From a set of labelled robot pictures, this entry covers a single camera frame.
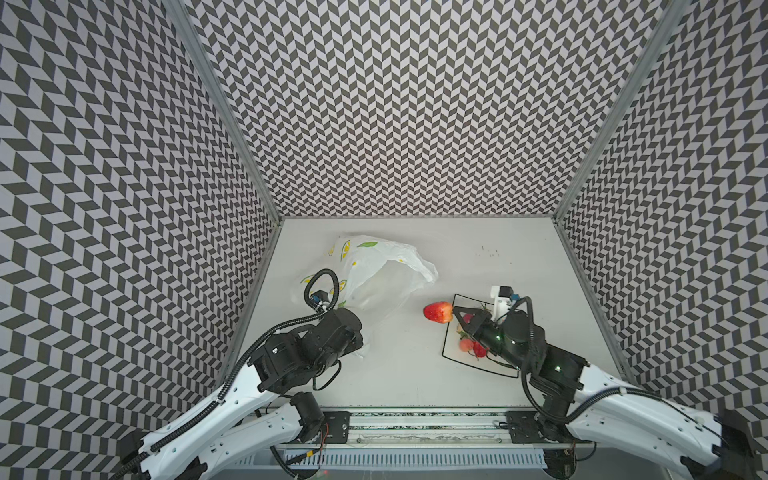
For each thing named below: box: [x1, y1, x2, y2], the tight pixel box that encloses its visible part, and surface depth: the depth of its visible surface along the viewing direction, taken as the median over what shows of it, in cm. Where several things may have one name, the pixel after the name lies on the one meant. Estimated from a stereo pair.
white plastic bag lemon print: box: [292, 236, 439, 357], surface depth 84 cm
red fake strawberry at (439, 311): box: [422, 301, 453, 324], surface depth 72 cm
